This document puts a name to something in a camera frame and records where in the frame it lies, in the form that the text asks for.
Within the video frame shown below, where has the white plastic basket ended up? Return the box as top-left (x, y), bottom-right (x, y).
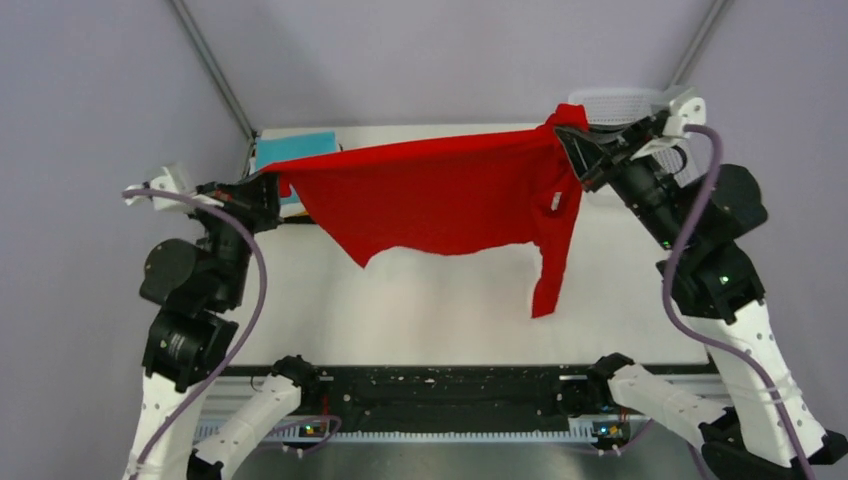
top-left (563, 86), bottom-right (706, 202)

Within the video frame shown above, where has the white cable duct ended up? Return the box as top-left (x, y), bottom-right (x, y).
top-left (198, 417), bottom-right (598, 445)

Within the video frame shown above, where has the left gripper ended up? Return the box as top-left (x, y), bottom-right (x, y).
top-left (188, 162), bottom-right (286, 305)

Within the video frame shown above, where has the folded blue t shirt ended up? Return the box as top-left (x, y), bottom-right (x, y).
top-left (254, 131), bottom-right (339, 171)

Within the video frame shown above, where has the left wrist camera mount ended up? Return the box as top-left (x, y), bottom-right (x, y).
top-left (123, 163), bottom-right (195, 214)

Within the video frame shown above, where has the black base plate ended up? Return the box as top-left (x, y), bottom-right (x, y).
top-left (296, 365), bottom-right (639, 434)

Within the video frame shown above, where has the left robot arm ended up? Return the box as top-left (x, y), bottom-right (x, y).
top-left (124, 174), bottom-right (321, 479)

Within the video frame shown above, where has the red t shirt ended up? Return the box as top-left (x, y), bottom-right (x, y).
top-left (265, 103), bottom-right (589, 318)

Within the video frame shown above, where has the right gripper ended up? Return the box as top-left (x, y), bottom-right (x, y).
top-left (555, 115), bottom-right (692, 251)

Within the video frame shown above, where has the folded white t shirt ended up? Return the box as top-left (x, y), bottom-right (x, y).
top-left (279, 199), bottom-right (308, 218)

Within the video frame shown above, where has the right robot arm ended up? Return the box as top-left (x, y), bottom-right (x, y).
top-left (555, 112), bottom-right (847, 479)

